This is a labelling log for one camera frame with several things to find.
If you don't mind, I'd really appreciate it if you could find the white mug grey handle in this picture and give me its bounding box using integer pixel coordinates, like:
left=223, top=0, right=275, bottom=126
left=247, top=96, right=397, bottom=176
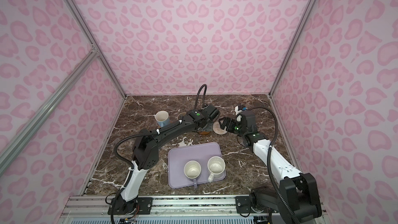
left=183, top=160, right=202, bottom=188

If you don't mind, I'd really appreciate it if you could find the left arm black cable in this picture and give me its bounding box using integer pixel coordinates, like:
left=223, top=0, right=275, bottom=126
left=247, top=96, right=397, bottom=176
left=194, top=83, right=208, bottom=110

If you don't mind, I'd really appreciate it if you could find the brown round wooden coaster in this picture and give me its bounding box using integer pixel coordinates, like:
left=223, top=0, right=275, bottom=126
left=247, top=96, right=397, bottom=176
left=197, top=130, right=211, bottom=135

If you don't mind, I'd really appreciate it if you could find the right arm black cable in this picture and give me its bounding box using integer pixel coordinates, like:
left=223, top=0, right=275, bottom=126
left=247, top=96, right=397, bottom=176
left=235, top=106, right=301, bottom=224

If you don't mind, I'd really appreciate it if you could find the lavender rectangular tray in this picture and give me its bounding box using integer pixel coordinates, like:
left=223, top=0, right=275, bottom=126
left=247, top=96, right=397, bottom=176
left=168, top=142, right=222, bottom=189

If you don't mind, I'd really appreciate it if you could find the left diagonal aluminium beam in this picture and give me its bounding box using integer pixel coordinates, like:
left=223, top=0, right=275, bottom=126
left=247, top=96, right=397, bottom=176
left=1, top=48, right=98, bottom=175

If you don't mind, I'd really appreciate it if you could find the white cream mug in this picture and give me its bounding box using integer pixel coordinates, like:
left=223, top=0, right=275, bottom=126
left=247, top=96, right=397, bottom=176
left=207, top=156, right=226, bottom=183

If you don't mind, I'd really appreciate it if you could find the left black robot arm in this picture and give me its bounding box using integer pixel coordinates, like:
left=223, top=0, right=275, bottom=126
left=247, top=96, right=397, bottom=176
left=113, top=105, right=220, bottom=202

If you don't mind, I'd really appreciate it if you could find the left rear aluminium post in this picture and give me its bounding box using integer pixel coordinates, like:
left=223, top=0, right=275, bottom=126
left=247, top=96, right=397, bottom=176
left=63, top=0, right=127, bottom=100

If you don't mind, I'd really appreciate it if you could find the multicolour zigzag woven coaster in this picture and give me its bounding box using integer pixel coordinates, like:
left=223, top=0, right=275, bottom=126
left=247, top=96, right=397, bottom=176
left=212, top=122, right=227, bottom=135

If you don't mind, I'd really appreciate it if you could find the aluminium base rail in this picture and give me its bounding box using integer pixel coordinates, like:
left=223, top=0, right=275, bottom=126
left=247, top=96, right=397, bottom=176
left=58, top=193, right=327, bottom=224

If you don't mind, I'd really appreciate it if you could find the light blue mug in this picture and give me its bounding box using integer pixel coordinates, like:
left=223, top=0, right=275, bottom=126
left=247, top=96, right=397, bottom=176
left=154, top=111, right=170, bottom=128

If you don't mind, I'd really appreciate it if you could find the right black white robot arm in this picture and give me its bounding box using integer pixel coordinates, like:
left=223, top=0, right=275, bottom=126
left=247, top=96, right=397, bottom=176
left=218, top=108, right=322, bottom=224

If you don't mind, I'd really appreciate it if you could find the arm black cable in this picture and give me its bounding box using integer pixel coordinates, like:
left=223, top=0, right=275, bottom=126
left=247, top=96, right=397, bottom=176
left=194, top=83, right=208, bottom=110
left=235, top=106, right=301, bottom=224

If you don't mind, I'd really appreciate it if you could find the aluminium corner frame post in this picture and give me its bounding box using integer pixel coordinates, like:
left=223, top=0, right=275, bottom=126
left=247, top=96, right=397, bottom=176
left=268, top=0, right=319, bottom=98

